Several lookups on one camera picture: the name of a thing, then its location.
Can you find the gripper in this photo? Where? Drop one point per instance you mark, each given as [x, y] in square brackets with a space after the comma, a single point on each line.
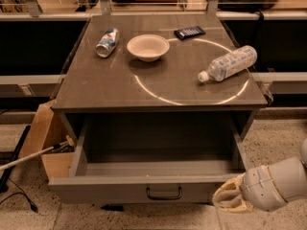
[256, 187]

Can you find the grey top drawer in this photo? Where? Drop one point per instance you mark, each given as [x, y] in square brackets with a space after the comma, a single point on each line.
[119, 155]

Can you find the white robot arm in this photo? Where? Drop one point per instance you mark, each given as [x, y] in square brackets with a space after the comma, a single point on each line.
[267, 187]

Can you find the grey drawer cabinet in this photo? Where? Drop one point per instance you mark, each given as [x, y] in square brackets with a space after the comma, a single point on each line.
[123, 83]

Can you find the clear plastic water bottle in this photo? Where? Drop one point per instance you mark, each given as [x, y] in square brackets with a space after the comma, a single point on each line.
[228, 65]

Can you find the white stick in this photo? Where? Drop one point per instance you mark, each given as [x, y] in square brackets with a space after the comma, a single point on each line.
[68, 142]

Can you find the white paper bowl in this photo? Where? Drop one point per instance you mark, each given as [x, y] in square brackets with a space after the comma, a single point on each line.
[148, 47]

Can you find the black calculator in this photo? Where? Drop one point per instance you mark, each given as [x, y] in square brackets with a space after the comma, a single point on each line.
[189, 32]

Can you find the wooden box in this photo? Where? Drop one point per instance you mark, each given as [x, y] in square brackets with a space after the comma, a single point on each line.
[47, 130]

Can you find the crushed blue silver can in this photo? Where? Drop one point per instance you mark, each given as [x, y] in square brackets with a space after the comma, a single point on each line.
[107, 43]

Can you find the black flat bar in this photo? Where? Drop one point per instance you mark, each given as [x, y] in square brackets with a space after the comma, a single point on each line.
[11, 156]

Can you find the black top drawer handle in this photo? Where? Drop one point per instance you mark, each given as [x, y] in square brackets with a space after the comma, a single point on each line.
[164, 195]

